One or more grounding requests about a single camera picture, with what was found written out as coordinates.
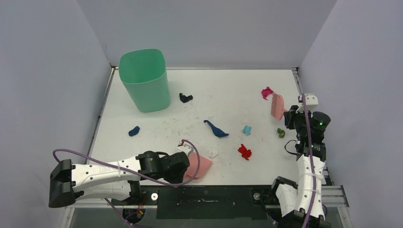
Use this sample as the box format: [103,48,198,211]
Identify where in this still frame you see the red paper scrap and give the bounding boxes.
[238,144,252,161]

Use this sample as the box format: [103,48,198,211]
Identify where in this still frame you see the black paper scrap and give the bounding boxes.
[179,93,193,103]

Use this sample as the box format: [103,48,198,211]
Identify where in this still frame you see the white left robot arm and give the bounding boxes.
[48,146,193,208]

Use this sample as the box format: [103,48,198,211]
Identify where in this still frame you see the green plastic waste bin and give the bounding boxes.
[118,48,171,113]

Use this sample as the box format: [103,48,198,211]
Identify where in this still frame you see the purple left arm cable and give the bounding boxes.
[52,139,201,189]

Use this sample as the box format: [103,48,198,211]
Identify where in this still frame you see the light blue paper scrap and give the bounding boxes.
[242,125,251,136]

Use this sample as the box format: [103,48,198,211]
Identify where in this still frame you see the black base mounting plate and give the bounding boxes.
[112,185,282,221]

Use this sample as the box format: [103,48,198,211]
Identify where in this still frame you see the white paper scrap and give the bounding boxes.
[209,150,218,159]

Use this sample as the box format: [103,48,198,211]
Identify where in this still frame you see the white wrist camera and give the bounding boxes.
[297,93,318,113]
[175,141,194,157]

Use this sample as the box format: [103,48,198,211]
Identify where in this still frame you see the aluminium frame rail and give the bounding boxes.
[65,185,349,209]

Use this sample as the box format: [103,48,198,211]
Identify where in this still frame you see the green paper scrap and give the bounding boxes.
[277,128,286,138]

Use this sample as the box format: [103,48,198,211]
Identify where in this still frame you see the small dark blue paper scrap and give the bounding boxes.
[128,126,140,137]

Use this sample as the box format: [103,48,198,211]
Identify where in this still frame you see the white scrap near right arm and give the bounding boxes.
[283,152,294,159]

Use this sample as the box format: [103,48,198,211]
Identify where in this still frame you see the long dark blue paper scrap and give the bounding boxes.
[203,120,229,138]

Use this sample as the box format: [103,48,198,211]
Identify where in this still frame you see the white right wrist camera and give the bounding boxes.
[297,93,318,113]

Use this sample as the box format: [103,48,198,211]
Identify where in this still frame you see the pink plastic hand brush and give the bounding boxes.
[270,93,287,121]

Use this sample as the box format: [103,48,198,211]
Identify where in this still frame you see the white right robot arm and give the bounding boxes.
[269,105,331,228]

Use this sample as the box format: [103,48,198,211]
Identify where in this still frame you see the pink plastic dustpan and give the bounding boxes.
[184,153,213,181]

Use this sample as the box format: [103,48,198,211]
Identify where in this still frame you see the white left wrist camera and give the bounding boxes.
[175,141,194,157]

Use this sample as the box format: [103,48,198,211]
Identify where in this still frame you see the magenta paper scrap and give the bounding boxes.
[261,86,274,100]

